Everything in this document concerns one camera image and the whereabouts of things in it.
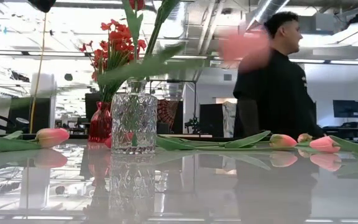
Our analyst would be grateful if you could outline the pink artificial tulip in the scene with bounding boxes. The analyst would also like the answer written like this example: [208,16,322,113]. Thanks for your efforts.
[308,134,358,160]
[96,27,273,88]
[157,129,298,152]
[296,133,314,147]
[0,128,71,155]

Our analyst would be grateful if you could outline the tulip stems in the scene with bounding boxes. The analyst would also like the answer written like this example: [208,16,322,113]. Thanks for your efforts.
[135,0,182,82]

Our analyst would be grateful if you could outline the clear cut-glass vase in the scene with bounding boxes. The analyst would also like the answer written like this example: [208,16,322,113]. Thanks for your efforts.
[110,78,158,156]

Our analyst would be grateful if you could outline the red glass vase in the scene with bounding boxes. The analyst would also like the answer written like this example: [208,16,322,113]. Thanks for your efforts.
[88,101,114,144]

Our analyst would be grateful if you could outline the small black robot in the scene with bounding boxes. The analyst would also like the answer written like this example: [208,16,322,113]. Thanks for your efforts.
[184,116,201,134]

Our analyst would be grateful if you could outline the black partition panel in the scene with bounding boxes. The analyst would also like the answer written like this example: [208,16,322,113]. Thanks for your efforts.
[9,97,52,134]
[200,103,224,138]

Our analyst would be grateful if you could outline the blue white patterned cloth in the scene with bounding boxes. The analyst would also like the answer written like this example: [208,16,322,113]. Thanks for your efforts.
[222,101,239,138]

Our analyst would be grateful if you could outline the black monitor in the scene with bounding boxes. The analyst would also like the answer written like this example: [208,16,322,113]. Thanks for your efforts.
[85,92,103,121]

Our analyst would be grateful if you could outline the person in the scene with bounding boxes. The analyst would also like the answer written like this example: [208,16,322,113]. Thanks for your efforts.
[232,11,326,140]

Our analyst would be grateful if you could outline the black gooseneck lamp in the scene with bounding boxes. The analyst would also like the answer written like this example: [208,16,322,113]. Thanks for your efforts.
[0,111,30,133]

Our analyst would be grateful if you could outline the black office desk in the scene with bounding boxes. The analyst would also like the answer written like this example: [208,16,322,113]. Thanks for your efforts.
[321,121,358,140]

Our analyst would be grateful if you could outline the black overhead camera rig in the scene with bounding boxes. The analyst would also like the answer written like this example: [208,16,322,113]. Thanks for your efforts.
[149,79,198,134]

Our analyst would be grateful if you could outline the ceiling light rail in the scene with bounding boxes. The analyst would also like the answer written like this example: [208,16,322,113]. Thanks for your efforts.
[0,49,358,66]

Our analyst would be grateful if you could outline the silver ceiling duct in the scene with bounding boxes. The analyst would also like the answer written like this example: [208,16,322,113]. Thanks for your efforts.
[246,0,291,30]

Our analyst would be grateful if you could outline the yellow hanging cord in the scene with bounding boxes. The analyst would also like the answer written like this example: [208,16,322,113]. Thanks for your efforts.
[28,12,48,134]

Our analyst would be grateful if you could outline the dark wall monitor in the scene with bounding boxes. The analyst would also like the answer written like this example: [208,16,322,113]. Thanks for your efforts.
[333,99,358,119]

